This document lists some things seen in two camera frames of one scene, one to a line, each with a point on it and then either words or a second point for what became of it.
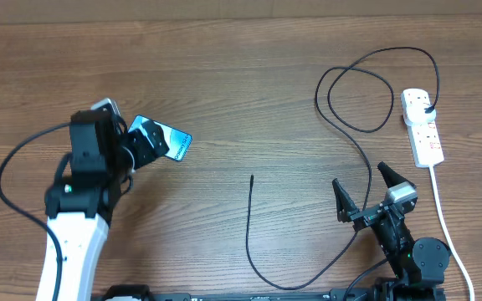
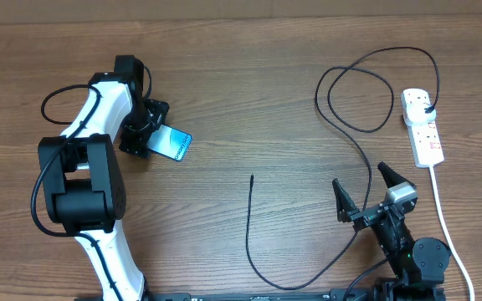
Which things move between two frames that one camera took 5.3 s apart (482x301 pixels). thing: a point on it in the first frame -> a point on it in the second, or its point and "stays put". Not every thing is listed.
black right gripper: x=347 y=210 stays put
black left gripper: x=145 y=152 -> x=157 y=109
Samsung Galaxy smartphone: x=176 y=140 stays put
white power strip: x=424 y=138 stays put
